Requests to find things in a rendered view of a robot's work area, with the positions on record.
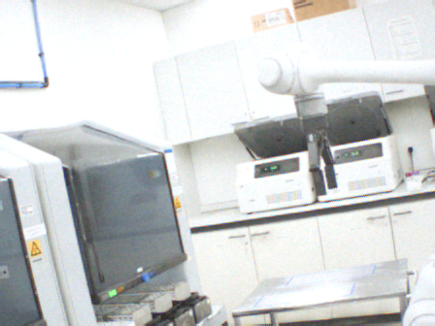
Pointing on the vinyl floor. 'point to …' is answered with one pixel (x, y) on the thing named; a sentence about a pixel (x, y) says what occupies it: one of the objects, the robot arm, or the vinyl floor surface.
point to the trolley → (329, 289)
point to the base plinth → (344, 320)
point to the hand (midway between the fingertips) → (326, 188)
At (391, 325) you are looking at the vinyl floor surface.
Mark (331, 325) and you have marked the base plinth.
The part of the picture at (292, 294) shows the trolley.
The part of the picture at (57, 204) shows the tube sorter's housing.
